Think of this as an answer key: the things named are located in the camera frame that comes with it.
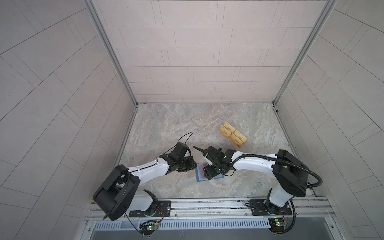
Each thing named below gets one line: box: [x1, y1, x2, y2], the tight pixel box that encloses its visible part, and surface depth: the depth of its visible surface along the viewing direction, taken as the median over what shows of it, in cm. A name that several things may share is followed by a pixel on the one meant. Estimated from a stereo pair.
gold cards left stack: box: [219, 121, 236, 139], surface depth 93 cm
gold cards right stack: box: [230, 130, 248, 148], surface depth 89 cm
